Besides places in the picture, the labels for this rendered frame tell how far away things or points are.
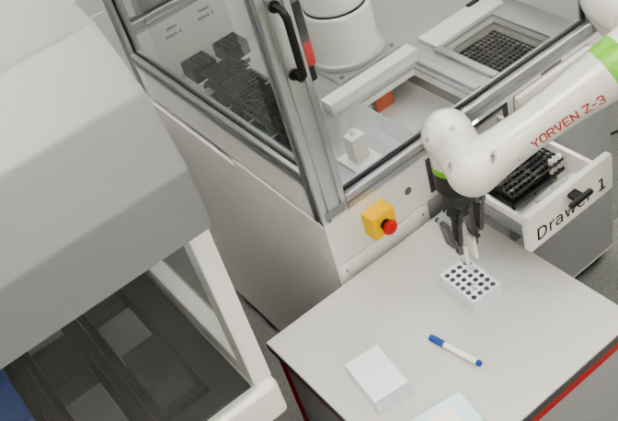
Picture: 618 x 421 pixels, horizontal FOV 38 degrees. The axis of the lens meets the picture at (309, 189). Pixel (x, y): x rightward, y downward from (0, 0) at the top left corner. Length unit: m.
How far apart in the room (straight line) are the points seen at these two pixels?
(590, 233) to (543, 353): 1.06
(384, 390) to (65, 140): 0.90
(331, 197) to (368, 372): 0.42
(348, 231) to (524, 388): 0.57
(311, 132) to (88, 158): 0.67
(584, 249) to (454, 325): 1.04
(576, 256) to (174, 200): 1.79
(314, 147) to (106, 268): 0.67
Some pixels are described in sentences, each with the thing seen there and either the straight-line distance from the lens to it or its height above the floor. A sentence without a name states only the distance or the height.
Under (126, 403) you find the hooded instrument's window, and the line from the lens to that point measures 1.75.
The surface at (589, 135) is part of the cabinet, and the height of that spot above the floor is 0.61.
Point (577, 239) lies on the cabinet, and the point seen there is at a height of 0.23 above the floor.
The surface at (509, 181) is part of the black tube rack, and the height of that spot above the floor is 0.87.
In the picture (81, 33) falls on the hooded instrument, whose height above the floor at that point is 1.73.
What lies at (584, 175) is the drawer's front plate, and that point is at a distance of 2.19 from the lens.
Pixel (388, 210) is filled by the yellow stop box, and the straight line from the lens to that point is 2.20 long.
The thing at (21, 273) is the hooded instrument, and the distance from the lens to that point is 1.48.
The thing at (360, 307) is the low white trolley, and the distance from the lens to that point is 2.20.
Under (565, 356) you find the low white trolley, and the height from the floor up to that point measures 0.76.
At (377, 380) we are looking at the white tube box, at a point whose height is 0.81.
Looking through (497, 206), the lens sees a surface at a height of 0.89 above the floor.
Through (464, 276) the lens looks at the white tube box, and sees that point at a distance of 2.17.
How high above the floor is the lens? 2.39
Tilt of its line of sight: 40 degrees down
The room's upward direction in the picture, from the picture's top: 18 degrees counter-clockwise
